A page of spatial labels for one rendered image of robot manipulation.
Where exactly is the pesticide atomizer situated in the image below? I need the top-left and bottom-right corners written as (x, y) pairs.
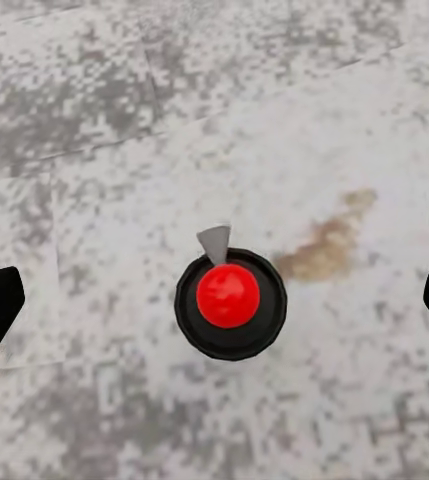
top-left (174, 226), bottom-right (287, 361)

